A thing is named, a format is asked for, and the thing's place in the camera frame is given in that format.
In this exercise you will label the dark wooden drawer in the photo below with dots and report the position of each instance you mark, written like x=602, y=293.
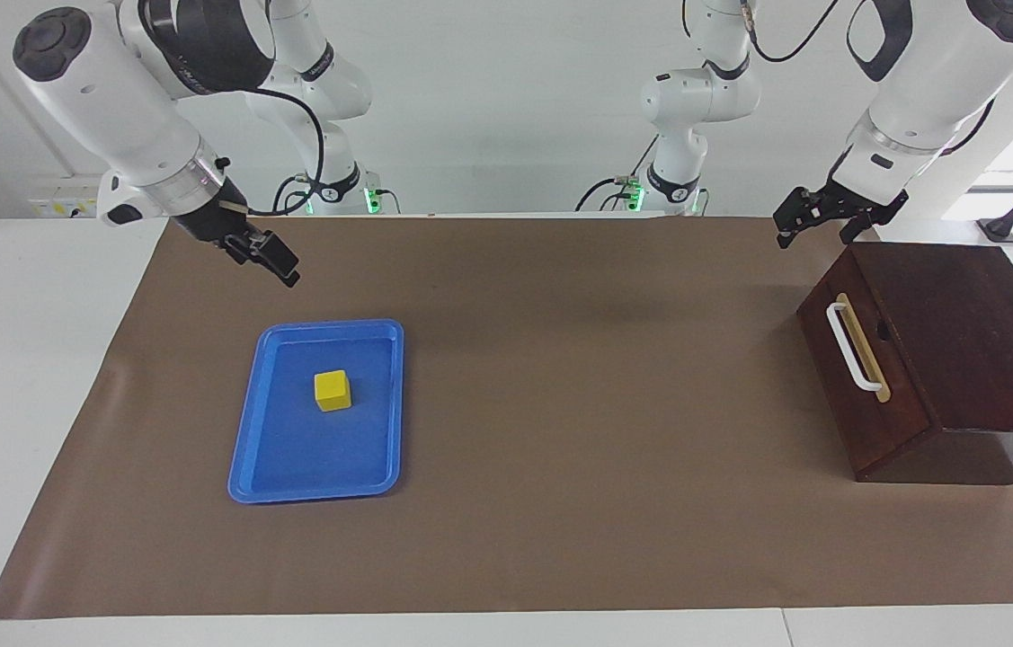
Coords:
x=875, y=422

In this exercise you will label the dark brown wooden cabinet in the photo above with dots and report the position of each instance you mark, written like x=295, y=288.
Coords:
x=982, y=332

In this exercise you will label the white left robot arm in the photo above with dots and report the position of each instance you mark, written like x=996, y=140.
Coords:
x=937, y=90

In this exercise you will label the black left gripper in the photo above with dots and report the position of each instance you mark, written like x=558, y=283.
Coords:
x=866, y=193

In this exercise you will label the white wall socket strip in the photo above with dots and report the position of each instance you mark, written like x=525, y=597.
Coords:
x=57, y=208

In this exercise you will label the blue plastic tray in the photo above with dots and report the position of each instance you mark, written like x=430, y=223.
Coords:
x=290, y=449

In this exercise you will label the yellow cube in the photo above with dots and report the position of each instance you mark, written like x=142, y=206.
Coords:
x=333, y=392

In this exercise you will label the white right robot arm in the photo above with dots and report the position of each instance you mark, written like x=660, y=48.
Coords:
x=128, y=108

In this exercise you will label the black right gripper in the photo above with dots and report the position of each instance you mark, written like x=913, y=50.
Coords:
x=214, y=216

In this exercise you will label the brown paper table mat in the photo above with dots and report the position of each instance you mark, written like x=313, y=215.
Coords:
x=560, y=449

